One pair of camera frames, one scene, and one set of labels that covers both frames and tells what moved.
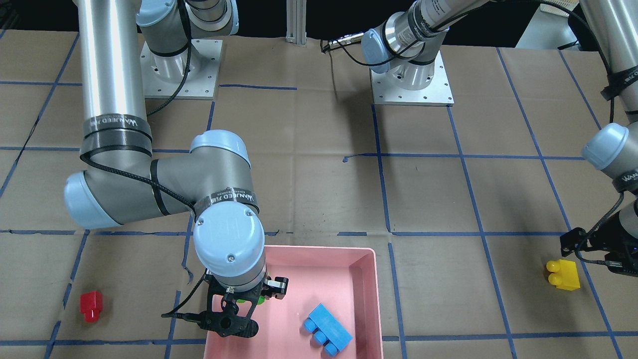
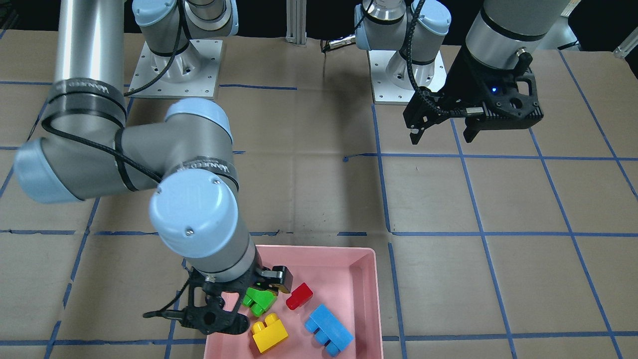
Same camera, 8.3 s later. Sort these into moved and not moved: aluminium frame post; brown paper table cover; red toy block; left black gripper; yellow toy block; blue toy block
Moved: yellow toy block; left black gripper; red toy block
Not moved: blue toy block; brown paper table cover; aluminium frame post
